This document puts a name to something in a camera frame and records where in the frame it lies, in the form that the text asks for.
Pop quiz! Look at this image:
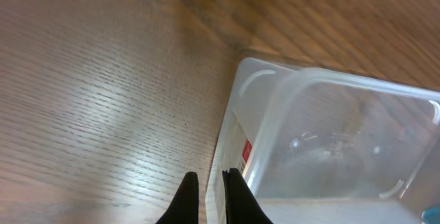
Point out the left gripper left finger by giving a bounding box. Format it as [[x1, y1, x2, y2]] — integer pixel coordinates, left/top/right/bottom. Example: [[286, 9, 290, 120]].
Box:
[[156, 172, 199, 224]]

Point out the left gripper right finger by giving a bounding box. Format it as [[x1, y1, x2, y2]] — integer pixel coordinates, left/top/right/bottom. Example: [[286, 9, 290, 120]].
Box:
[[222, 168, 272, 224]]

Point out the clear plastic container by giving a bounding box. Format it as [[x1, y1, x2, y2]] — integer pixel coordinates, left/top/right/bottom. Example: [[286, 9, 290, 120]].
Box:
[[205, 58, 439, 223]]

